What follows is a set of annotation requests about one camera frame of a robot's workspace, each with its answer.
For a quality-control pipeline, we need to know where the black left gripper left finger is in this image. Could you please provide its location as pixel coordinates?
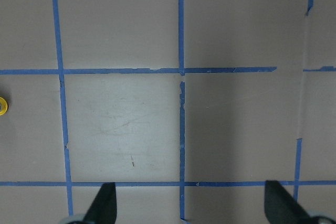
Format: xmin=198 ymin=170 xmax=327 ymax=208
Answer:
xmin=83 ymin=183 xmax=117 ymax=224

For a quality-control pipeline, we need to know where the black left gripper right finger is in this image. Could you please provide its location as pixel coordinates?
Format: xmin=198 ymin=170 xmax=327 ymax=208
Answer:
xmin=264 ymin=180 xmax=311 ymax=224

